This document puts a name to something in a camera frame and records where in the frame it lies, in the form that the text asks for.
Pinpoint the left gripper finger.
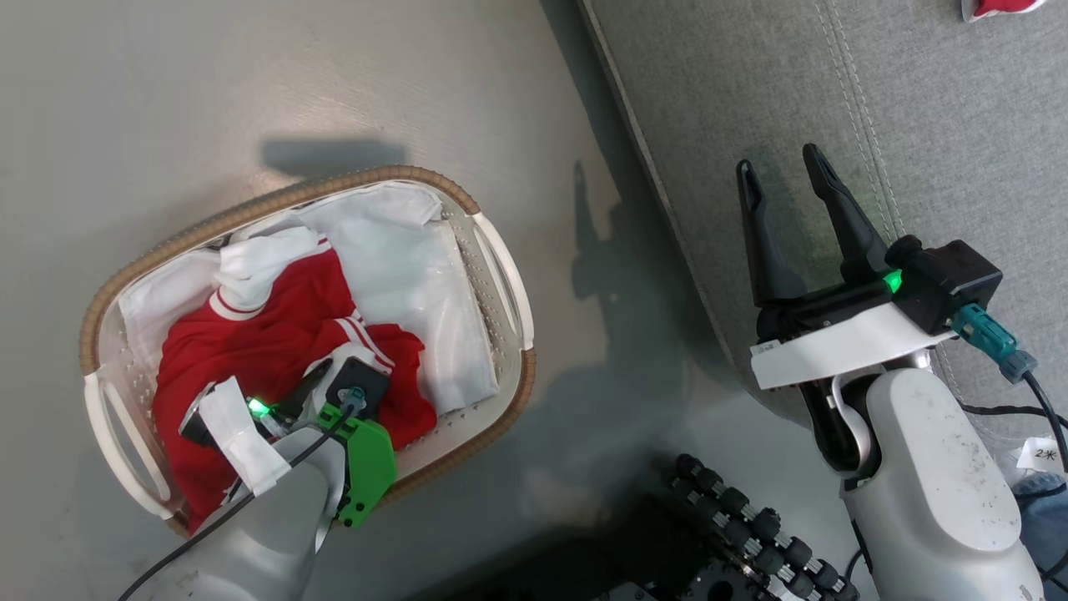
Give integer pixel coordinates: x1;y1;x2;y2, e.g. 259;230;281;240
279;359;334;418
179;396;220;446

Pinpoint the red white striped jersey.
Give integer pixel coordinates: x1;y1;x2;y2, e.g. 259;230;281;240
153;227;439;535

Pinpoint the black roller omni wheel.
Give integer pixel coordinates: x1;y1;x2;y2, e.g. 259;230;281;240
666;452;862;601

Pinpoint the blue denim fabric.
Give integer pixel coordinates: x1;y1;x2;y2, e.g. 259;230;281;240
1011;471;1068;587

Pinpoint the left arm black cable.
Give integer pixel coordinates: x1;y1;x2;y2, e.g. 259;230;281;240
119;386;369;601

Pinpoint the grey fabric sofa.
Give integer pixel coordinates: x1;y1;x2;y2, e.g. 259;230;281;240
578;0;1068;456

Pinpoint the white paper tag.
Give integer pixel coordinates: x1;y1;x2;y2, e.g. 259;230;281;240
1015;435;1068;473

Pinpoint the teal plug black cable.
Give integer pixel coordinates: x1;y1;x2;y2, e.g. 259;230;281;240
950;302;1068;470

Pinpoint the wicker rimmed white laundry basket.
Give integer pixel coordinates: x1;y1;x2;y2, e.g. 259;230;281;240
79;164;537;539

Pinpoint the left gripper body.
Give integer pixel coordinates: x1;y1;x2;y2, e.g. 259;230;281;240
199;377;399;529

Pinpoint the thin black cable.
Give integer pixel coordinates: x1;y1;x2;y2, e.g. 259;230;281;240
958;402;1054;421

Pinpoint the small red white garment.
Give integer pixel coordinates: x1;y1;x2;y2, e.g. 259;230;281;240
960;0;1049;24

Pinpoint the white cloth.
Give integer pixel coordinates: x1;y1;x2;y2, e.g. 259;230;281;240
119;182;501;418

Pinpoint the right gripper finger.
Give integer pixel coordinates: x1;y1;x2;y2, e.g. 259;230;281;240
736;159;809;309
802;143;893;285

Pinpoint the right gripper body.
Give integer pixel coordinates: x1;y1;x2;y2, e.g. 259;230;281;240
748;279;957;391

